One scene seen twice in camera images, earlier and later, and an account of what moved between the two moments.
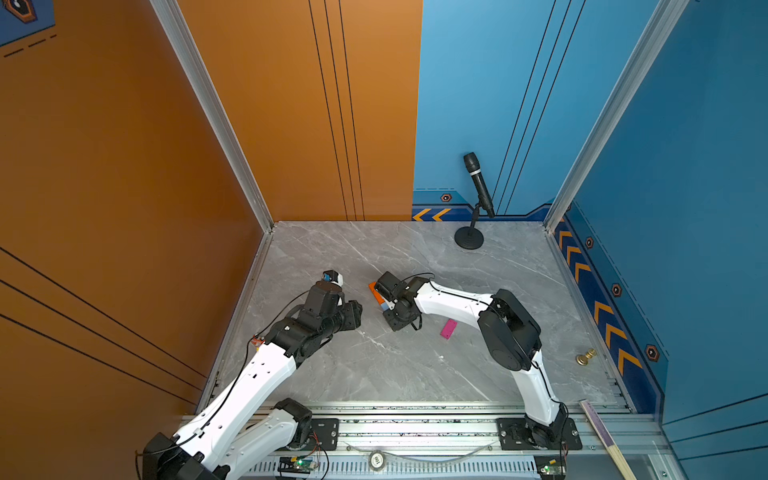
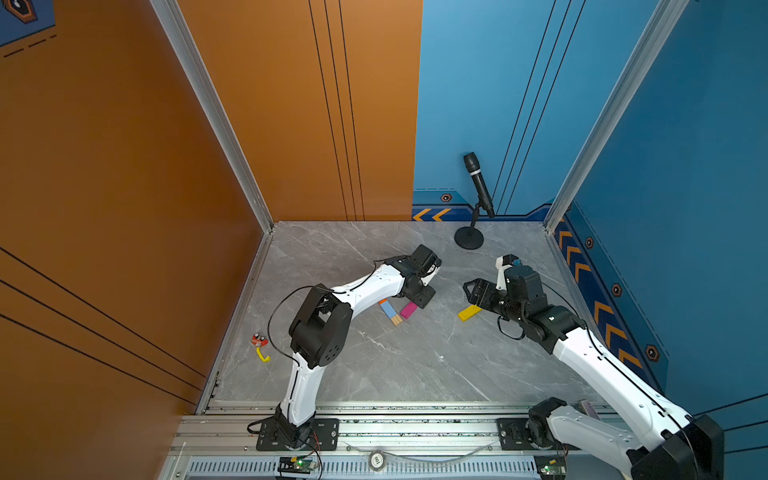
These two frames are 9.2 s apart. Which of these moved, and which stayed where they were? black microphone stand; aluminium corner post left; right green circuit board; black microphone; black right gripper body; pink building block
Moved: pink building block; black right gripper body
Stayed: black microphone; black microphone stand; right green circuit board; aluminium corner post left
